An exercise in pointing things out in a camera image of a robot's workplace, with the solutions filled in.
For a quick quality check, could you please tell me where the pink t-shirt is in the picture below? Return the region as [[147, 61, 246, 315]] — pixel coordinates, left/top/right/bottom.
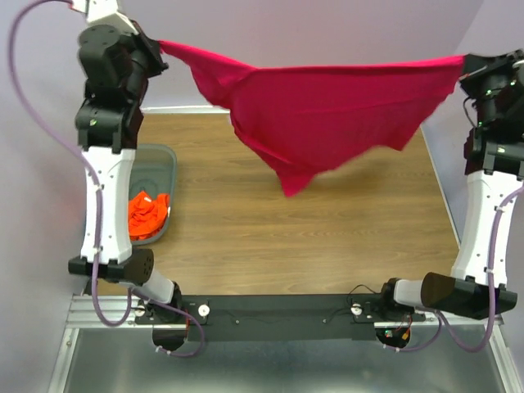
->
[[160, 40, 465, 197]]

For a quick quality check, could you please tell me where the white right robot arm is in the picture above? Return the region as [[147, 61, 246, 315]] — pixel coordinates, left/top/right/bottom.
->
[[376, 49, 523, 321]]

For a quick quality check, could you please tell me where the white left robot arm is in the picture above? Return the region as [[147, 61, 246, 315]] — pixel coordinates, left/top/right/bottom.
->
[[68, 25, 182, 323]]

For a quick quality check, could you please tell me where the clear plastic bin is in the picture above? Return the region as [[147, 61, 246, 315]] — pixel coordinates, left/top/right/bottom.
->
[[84, 142, 178, 246]]

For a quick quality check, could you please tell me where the orange t-shirt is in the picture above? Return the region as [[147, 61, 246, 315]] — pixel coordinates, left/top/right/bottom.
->
[[128, 191, 170, 242]]

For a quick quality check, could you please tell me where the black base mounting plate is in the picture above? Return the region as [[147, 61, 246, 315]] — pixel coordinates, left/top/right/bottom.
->
[[135, 293, 424, 348]]

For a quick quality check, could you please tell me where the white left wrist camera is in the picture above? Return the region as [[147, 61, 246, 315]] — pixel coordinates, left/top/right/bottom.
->
[[70, 0, 138, 34]]

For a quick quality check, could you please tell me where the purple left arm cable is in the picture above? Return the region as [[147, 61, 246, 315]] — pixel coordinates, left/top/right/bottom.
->
[[8, 0, 206, 359]]

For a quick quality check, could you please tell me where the aluminium front frame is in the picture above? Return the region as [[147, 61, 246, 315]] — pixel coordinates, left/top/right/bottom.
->
[[49, 293, 523, 392]]

